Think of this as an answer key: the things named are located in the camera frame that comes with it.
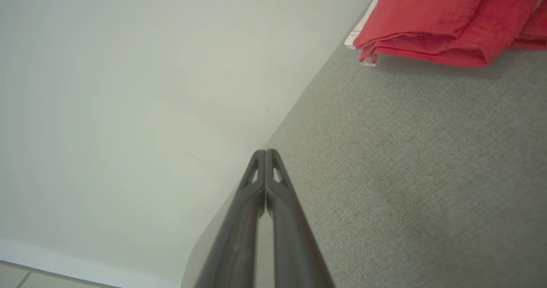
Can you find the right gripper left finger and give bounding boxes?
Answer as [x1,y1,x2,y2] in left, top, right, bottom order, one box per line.
[194,149,267,288]

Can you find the red jersey with white stripes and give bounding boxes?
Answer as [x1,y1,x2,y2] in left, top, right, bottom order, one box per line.
[344,0,547,68]

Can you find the white skirting board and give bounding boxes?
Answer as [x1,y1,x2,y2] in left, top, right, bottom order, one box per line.
[0,237,182,288]

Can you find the red shorts with white waistband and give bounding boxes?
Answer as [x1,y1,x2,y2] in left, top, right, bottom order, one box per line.
[354,0,547,49]

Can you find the grey fabric sofa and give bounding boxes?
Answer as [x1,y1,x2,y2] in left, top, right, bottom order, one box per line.
[180,0,547,288]

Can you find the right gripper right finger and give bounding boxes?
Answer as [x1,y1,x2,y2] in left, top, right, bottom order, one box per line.
[266,148,336,288]

